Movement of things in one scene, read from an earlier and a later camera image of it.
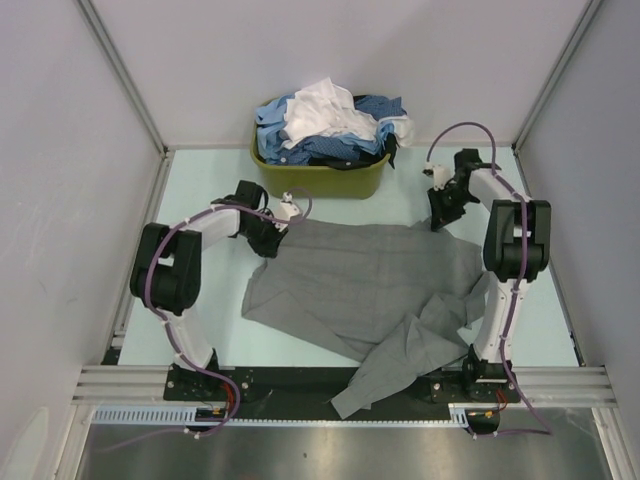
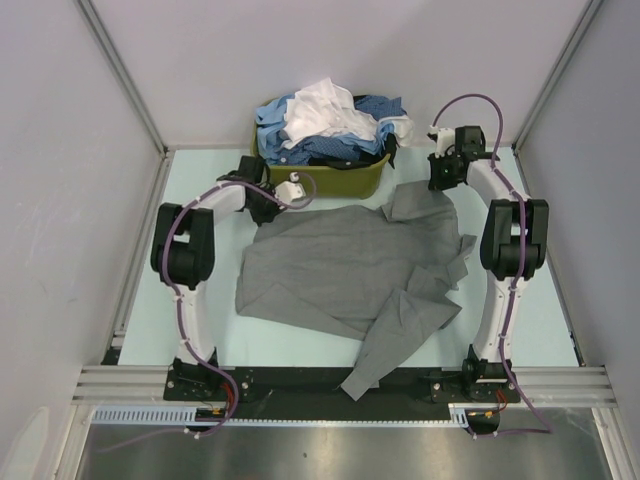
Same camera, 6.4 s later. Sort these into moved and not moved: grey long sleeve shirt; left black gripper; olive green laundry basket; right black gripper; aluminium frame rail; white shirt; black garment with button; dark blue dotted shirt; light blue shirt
Moved: grey long sleeve shirt; right black gripper; left black gripper
Not moved: white shirt; black garment with button; aluminium frame rail; dark blue dotted shirt; light blue shirt; olive green laundry basket
